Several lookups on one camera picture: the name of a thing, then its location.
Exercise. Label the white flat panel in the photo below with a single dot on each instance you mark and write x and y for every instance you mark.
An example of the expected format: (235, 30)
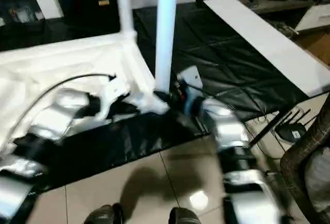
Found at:
(270, 43)

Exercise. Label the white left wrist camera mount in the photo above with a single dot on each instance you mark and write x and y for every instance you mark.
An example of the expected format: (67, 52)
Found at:
(113, 89)

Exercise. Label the grey power adapter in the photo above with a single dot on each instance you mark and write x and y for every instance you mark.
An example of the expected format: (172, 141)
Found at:
(291, 133)

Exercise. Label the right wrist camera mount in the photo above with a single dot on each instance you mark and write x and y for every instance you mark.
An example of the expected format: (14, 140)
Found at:
(192, 75)

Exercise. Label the black work mat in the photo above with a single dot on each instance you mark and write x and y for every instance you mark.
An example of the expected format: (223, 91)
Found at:
(232, 66)

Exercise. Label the small white cup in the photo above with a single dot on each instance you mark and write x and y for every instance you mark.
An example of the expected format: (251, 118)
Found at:
(39, 15)

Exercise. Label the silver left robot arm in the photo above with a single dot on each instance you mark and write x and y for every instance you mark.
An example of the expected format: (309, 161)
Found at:
(51, 115)

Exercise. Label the black stand bar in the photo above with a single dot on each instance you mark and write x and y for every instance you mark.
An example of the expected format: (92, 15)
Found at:
(264, 128)

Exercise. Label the white plastic bag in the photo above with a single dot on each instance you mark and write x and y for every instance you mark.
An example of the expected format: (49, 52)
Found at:
(319, 180)

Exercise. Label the white flat box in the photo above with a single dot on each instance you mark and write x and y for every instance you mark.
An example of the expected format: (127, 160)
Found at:
(314, 17)

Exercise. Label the brown woven basket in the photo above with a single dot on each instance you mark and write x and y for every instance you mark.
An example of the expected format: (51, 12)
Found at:
(294, 157)

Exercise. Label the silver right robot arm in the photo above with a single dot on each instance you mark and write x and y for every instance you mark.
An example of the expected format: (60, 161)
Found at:
(229, 128)

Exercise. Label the black cabinet with gold label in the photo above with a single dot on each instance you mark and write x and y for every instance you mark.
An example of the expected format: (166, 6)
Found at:
(85, 2)

